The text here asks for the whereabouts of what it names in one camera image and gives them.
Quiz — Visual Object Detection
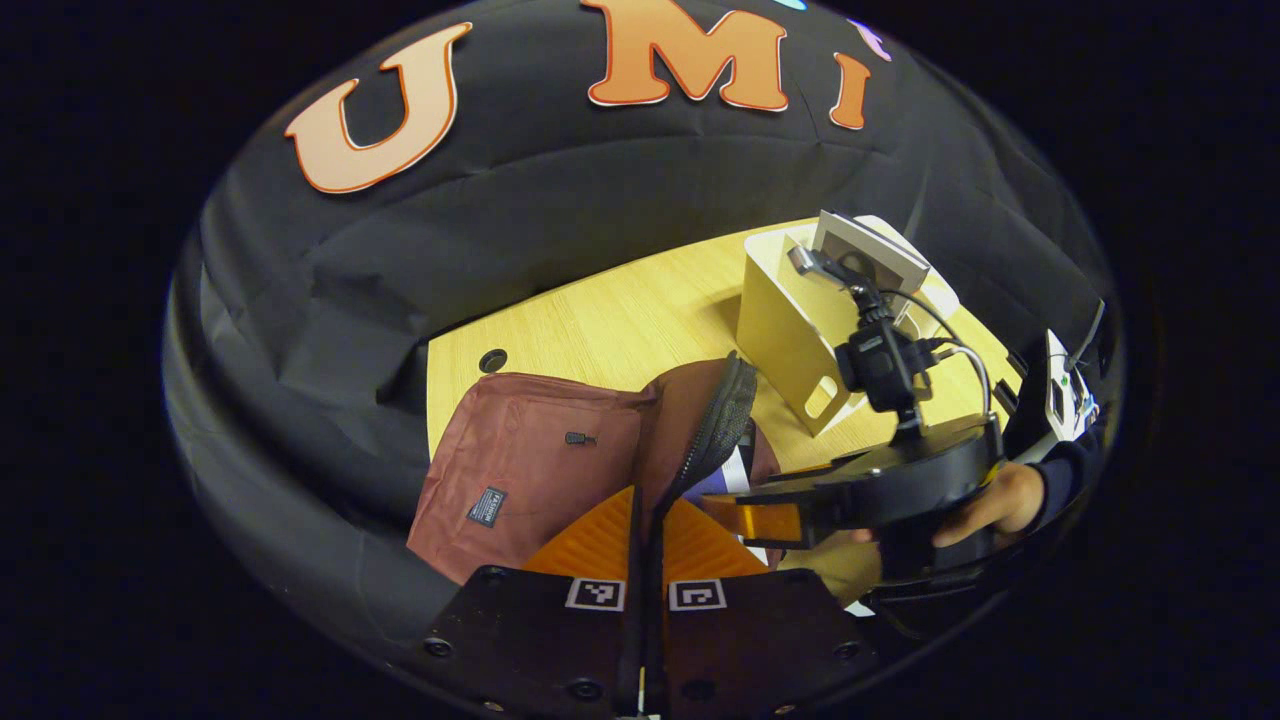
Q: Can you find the white bookshelf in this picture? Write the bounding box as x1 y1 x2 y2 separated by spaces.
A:
736 210 962 439

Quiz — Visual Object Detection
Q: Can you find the blue cover book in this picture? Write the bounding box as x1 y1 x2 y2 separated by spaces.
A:
700 440 796 573

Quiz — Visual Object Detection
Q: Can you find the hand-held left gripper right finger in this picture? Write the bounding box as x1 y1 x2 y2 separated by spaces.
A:
650 495 883 719

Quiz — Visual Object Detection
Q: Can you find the white electronic device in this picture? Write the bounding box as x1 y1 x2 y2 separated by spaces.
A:
1040 300 1107 447

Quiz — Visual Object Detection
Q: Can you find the portrait cover book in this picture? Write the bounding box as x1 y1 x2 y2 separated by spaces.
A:
808 209 932 298

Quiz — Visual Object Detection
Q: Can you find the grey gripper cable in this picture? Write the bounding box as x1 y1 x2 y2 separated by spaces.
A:
878 288 994 426

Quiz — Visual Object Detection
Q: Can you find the reddish brown schoolbag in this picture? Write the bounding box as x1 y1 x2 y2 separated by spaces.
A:
406 352 787 591

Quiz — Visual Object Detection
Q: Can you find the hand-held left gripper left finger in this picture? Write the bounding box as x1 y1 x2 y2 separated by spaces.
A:
418 485 646 720

